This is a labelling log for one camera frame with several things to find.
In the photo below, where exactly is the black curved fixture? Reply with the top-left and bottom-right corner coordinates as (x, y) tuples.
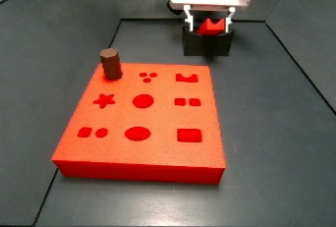
(183, 28), (233, 56)

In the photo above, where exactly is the red arch bar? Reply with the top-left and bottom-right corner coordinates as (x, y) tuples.
(197, 19), (225, 35)

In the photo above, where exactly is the red foam shape board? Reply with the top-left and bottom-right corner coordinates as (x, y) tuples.
(52, 63), (225, 184)

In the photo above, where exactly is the brown hexagonal peg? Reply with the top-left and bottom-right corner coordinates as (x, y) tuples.
(100, 48), (123, 81)

